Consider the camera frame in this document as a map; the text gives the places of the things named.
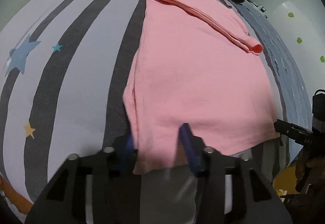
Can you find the striped star bedsheet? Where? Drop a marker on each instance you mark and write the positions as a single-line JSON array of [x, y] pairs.
[[76, 61]]

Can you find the white headboard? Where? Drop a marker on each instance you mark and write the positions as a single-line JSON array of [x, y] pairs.
[[287, 25]]

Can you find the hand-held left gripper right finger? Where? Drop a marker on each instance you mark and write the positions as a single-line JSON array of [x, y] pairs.
[[189, 145]]

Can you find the yellow patterned object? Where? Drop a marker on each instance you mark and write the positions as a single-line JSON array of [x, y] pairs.
[[287, 183]]

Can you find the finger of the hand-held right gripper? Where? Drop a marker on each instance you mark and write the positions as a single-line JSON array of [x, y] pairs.
[[292, 131]]

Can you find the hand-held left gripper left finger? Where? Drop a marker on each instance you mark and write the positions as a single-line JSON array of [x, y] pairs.
[[128, 145]]

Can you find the person's right hand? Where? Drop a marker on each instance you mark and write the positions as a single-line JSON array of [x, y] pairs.
[[317, 168]]

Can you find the pink shirt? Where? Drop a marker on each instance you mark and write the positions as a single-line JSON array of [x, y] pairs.
[[198, 74]]

